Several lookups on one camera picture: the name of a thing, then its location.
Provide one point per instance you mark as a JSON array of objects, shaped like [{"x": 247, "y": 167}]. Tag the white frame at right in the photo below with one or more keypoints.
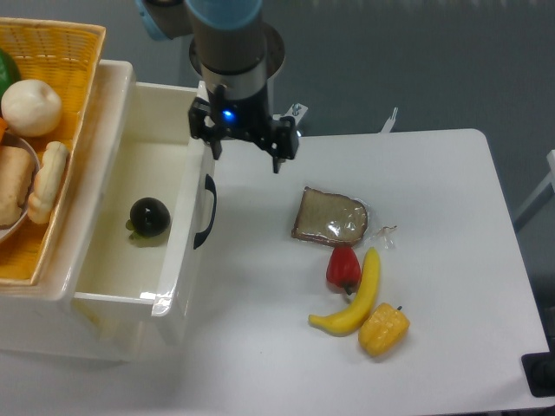
[{"x": 537, "y": 199}]

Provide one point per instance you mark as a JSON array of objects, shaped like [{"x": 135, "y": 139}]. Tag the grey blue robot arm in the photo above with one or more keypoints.
[{"x": 237, "y": 55}]

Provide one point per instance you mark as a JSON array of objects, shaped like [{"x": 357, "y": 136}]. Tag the grey bowl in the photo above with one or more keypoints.
[{"x": 11, "y": 140}]

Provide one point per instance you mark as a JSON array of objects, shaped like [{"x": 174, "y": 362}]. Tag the white round bun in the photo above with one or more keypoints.
[{"x": 31, "y": 108}]

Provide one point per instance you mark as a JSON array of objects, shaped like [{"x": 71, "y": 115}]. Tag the white drawer cabinet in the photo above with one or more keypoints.
[{"x": 43, "y": 319}]

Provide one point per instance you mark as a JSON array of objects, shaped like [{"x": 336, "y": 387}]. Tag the white drawer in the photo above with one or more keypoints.
[{"x": 127, "y": 283}]

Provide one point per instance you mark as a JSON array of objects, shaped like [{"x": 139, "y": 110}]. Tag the brown bread loaf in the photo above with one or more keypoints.
[{"x": 17, "y": 167}]

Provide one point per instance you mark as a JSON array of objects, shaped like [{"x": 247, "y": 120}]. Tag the black top drawer handle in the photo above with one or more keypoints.
[{"x": 211, "y": 209}]

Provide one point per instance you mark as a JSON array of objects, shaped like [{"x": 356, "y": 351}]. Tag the beige bread roll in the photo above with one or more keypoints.
[{"x": 47, "y": 182}]

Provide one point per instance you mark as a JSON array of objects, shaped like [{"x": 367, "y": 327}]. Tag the green vegetable toy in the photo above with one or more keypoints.
[{"x": 9, "y": 72}]

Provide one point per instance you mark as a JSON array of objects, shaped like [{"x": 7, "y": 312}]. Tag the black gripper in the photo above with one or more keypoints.
[{"x": 237, "y": 108}]

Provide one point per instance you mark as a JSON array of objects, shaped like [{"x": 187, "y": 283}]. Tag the black mangosteen toy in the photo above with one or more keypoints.
[{"x": 148, "y": 217}]

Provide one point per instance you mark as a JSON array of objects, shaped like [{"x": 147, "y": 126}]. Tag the orange vegetable toy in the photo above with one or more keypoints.
[{"x": 3, "y": 128}]

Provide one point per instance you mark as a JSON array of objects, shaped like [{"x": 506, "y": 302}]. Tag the red bell pepper toy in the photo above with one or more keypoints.
[{"x": 343, "y": 270}]

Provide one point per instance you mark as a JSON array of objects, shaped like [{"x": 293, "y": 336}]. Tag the bagged bread slice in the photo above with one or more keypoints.
[{"x": 337, "y": 220}]

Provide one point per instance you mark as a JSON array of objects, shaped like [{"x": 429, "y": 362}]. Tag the yellow banana toy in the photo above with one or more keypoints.
[{"x": 350, "y": 319}]

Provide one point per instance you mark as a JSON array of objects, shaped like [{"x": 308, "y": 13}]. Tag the yellow bell pepper toy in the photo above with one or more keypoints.
[{"x": 385, "y": 328}]

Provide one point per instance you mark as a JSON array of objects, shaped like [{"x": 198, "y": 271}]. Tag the black device at edge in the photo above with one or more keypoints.
[{"x": 539, "y": 370}]

